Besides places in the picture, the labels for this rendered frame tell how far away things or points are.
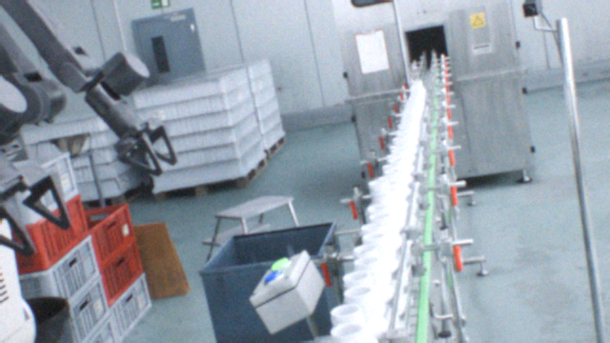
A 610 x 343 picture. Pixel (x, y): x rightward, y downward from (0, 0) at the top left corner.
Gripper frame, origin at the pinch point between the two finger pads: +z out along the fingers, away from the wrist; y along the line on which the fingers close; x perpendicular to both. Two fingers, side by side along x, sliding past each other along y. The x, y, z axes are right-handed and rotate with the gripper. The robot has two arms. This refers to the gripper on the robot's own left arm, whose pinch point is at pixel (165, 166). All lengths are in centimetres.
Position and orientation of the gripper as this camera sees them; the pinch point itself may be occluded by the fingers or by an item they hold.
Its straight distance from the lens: 150.6
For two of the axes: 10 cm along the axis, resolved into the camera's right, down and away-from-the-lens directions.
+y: 1.2, -2.2, 9.7
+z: 6.7, 7.4, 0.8
